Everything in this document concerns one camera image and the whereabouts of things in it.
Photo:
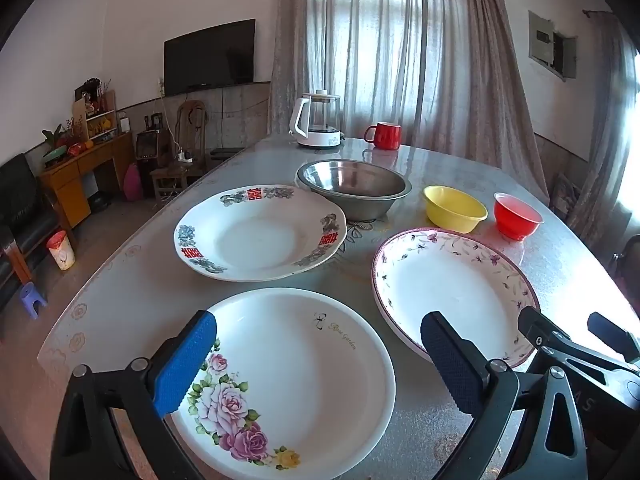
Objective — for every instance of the white plate with purple floral rim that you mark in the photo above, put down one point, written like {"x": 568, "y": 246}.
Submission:
{"x": 450, "y": 280}

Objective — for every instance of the stainless steel bowl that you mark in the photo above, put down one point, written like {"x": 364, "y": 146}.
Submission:
{"x": 350, "y": 180}

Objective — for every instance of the small photo frame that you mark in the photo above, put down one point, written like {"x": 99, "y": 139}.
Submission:
{"x": 157, "y": 120}

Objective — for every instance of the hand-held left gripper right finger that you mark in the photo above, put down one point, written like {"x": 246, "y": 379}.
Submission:
{"x": 450, "y": 360}

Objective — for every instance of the small wooden-cased television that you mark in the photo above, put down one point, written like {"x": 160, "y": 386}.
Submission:
{"x": 147, "y": 147}

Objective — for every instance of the white plate with rose print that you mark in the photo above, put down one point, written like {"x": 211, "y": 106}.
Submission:
{"x": 300, "y": 385}

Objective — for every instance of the yellow plastic bowl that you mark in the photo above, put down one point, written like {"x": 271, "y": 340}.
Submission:
{"x": 450, "y": 207}

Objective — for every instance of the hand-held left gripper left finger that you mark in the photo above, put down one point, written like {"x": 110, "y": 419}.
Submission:
{"x": 185, "y": 365}

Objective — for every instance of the grey wall electrical box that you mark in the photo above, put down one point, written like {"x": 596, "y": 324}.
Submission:
{"x": 540, "y": 40}

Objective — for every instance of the red mug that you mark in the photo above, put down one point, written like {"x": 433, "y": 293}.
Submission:
{"x": 385, "y": 137}

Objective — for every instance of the red and white waste bin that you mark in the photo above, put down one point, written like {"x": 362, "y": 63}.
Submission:
{"x": 62, "y": 255}

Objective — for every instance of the brown wooden chair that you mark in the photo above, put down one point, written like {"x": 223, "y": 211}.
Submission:
{"x": 192, "y": 125}

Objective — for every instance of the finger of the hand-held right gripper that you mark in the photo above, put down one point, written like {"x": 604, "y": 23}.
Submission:
{"x": 537, "y": 327}
{"x": 610, "y": 335}

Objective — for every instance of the black leather armchair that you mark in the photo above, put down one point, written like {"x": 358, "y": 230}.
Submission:
{"x": 20, "y": 195}
{"x": 6, "y": 282}

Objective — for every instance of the grey patterned board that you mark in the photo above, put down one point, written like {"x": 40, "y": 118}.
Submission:
{"x": 565, "y": 195}

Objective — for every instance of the white power strip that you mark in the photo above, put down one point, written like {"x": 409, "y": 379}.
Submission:
{"x": 185, "y": 157}

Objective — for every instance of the curtain rod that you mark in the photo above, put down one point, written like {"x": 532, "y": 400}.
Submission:
{"x": 600, "y": 12}

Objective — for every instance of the grey sheer curtain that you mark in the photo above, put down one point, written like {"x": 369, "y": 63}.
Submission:
{"x": 380, "y": 50}
{"x": 605, "y": 110}

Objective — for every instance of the black flat television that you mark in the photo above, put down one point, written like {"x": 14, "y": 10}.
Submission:
{"x": 210, "y": 57}

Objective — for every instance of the pink bag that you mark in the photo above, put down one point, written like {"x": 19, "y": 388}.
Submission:
{"x": 132, "y": 185}

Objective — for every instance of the purple plastic stool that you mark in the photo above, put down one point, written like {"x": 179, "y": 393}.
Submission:
{"x": 32, "y": 297}

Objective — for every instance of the orange wooden cabinet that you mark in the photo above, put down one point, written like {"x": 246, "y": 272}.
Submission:
{"x": 70, "y": 190}

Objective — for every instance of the white electric glass kettle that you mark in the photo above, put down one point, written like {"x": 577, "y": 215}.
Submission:
{"x": 315, "y": 135}

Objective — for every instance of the red plastic bowl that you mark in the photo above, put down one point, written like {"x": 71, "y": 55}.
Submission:
{"x": 515, "y": 220}

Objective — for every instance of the wooden display shelf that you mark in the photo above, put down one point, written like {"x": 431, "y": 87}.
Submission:
{"x": 97, "y": 120}

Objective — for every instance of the green leafy plant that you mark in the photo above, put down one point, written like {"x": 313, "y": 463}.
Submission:
{"x": 52, "y": 136}

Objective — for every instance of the white box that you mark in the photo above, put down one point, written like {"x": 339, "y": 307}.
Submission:
{"x": 124, "y": 125}

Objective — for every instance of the white plate with red print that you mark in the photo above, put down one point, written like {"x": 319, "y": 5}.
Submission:
{"x": 260, "y": 240}

